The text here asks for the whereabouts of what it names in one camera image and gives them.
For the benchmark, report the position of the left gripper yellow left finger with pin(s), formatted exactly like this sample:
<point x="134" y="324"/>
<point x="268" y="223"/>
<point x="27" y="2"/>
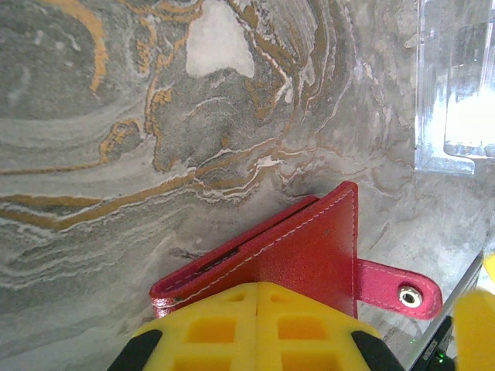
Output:
<point x="247" y="328"/>

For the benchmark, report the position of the clear acrylic card stand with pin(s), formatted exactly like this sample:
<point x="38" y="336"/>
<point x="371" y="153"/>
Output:
<point x="429" y="116"/>

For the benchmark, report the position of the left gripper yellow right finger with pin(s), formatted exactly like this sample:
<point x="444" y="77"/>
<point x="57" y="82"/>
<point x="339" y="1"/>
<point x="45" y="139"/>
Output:
<point x="267" y="348"/>

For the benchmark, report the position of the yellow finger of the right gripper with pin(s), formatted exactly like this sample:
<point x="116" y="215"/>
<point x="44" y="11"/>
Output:
<point x="475" y="332"/>
<point x="491" y="266"/>

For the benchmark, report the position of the shiny credit card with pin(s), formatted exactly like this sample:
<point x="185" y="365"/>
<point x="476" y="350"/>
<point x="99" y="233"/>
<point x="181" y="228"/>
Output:
<point x="437" y="340"/>

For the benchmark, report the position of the red leather card holder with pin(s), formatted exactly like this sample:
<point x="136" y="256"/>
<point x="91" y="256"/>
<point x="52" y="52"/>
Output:
<point x="309" y="251"/>

